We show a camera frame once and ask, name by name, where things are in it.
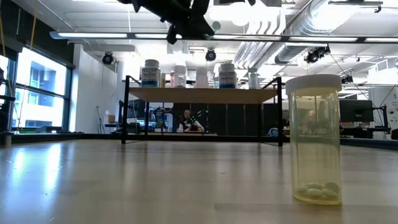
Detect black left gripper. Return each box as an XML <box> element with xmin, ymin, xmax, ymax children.
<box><xmin>132</xmin><ymin>0</ymin><xmax>216</xmax><ymax>45</ymax></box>

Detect yellow vial white cap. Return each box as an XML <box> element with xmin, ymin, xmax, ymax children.
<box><xmin>285</xmin><ymin>73</ymin><xmax>343</xmax><ymax>206</ymax></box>

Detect wooden shelf black metal legs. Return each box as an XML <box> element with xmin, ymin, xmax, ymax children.
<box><xmin>121</xmin><ymin>75</ymin><xmax>284</xmax><ymax>147</ymax></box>

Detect long LED light bar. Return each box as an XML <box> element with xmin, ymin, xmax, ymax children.
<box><xmin>49</xmin><ymin>30</ymin><xmax>398</xmax><ymax>44</ymax></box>

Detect person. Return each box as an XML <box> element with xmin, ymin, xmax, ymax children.
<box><xmin>177</xmin><ymin>109</ymin><xmax>205</xmax><ymax>134</ymax></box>

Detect dark partition panels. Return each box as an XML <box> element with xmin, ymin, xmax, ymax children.
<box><xmin>172</xmin><ymin>103</ymin><xmax>280</xmax><ymax>137</ymax></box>

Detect thin light stand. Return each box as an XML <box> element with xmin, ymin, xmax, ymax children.
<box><xmin>96</xmin><ymin>105</ymin><xmax>104</xmax><ymax>134</ymax></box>

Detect large window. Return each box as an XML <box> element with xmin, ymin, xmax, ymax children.
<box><xmin>0</xmin><ymin>46</ymin><xmax>68</xmax><ymax>132</ymax></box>

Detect black computer monitor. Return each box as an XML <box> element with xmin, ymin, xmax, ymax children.
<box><xmin>338</xmin><ymin>99</ymin><xmax>375</xmax><ymax>123</ymax></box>

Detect silver ventilation duct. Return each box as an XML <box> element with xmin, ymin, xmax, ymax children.
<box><xmin>273</xmin><ymin>0</ymin><xmax>346</xmax><ymax>65</ymax></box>

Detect black table edge bracket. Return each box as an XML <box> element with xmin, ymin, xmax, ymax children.
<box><xmin>11</xmin><ymin>132</ymin><xmax>398</xmax><ymax>151</ymax></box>

